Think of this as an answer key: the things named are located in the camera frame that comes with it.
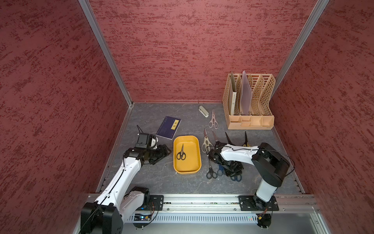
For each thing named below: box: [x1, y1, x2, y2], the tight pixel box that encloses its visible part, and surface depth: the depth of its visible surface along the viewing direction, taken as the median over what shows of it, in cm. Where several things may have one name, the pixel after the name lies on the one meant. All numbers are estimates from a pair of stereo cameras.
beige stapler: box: [198, 105, 209, 118], surface depth 115 cm
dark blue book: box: [155, 116, 182, 140], surface depth 106 cm
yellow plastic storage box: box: [173, 135, 203, 175], surface depth 92 cm
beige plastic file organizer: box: [222, 73, 276, 130], surface depth 106 cm
